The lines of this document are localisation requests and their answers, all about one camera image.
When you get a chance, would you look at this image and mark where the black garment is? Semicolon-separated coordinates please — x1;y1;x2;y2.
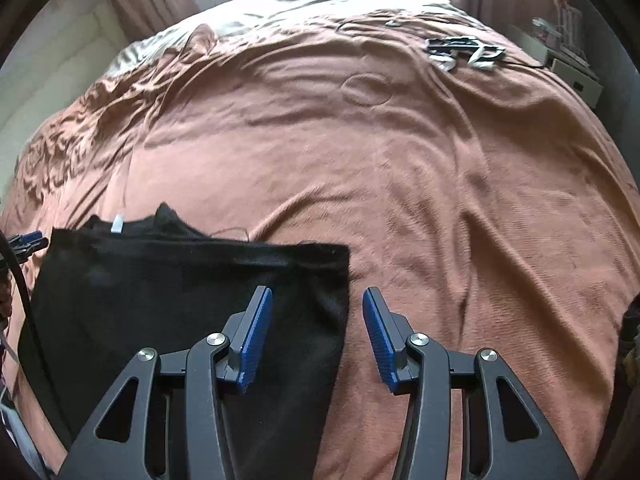
18;206;349;479

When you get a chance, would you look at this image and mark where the white padded headboard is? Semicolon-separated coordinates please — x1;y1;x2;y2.
1;2;127;190

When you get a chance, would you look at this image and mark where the brown bed blanket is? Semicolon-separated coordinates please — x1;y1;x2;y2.
1;0;639;479

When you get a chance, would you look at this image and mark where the white bedside cabinet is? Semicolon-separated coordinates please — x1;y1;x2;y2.
506;25;603;110

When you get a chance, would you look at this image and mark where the grey patterned small garment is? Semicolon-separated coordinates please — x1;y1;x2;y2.
424;36;506;72

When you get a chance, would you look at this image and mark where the black cable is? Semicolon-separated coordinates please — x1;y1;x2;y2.
0;231;72;449

